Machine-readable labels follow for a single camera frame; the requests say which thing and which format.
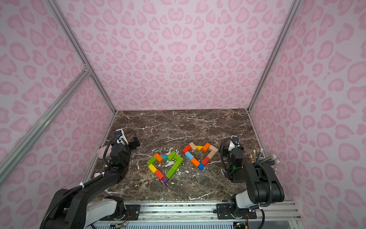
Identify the natural wood block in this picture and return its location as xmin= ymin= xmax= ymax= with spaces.
xmin=209 ymin=145 xmax=218 ymax=153
xmin=189 ymin=142 xmax=197 ymax=152
xmin=207 ymin=150 xmax=217 ymax=160

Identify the green block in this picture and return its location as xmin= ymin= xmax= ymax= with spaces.
xmin=174 ymin=154 xmax=184 ymax=165
xmin=166 ymin=167 xmax=177 ymax=179
xmin=147 ymin=156 xmax=157 ymax=165
xmin=167 ymin=151 xmax=176 ymax=161
xmin=172 ymin=160 xmax=183 ymax=172

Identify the orange block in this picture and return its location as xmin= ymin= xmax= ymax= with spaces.
xmin=202 ymin=143 xmax=211 ymax=153
xmin=191 ymin=157 xmax=200 ymax=168
xmin=154 ymin=153 xmax=164 ymax=163

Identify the red block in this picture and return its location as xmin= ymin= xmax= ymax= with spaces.
xmin=182 ymin=145 xmax=192 ymax=154
xmin=154 ymin=170 xmax=165 ymax=180
xmin=201 ymin=156 xmax=210 ymax=166

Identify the blue cube block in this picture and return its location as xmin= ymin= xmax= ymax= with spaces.
xmin=197 ymin=163 xmax=205 ymax=171

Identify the green block bottom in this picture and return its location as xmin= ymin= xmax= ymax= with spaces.
xmin=172 ymin=160 xmax=183 ymax=172

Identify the purple cube block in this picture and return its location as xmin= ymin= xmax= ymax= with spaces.
xmin=162 ymin=176 xmax=169 ymax=184

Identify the light blue block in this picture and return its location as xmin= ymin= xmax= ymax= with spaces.
xmin=185 ymin=151 xmax=194 ymax=160

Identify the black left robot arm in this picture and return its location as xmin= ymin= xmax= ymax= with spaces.
xmin=40 ymin=130 xmax=140 ymax=229

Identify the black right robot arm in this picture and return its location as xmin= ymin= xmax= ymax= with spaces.
xmin=216 ymin=136 xmax=285 ymax=219

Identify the pink pencil case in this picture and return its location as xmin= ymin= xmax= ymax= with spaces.
xmin=97 ymin=146 xmax=112 ymax=159

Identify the bundle of pencils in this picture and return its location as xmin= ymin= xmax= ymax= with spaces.
xmin=252 ymin=149 xmax=280 ymax=166

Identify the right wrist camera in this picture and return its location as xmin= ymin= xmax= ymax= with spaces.
xmin=228 ymin=135 xmax=240 ymax=151

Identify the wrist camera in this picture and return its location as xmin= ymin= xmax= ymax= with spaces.
xmin=114 ymin=128 xmax=128 ymax=146
xmin=228 ymin=135 xmax=240 ymax=151

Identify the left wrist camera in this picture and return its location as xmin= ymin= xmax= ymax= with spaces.
xmin=114 ymin=128 xmax=128 ymax=146

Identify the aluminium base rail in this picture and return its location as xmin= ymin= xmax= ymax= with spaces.
xmin=52 ymin=200 xmax=304 ymax=229

